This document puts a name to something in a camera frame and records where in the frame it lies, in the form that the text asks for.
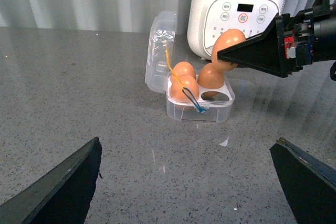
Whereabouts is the black gripper body with electronics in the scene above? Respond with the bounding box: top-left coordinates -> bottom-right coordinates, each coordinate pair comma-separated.
286,0 -> 335,73

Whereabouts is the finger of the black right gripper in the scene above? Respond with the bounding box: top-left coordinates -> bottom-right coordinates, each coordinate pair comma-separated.
270,137 -> 335,223

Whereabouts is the black triangular left gripper right finger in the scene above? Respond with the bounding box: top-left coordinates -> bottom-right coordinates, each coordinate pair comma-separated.
217,14 -> 291,78

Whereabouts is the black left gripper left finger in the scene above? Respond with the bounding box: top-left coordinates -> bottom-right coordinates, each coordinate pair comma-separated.
1,137 -> 102,223

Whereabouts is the brown egg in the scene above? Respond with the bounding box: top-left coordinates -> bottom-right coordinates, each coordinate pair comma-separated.
171,61 -> 196,83
197,63 -> 224,90
211,29 -> 246,72
170,74 -> 200,103

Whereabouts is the clear plastic egg box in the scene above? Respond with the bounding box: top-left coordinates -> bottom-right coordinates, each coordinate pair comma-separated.
145,11 -> 235,123

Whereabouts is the white Joyoung soy milk maker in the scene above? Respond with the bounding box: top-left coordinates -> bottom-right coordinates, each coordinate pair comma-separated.
187,0 -> 286,60

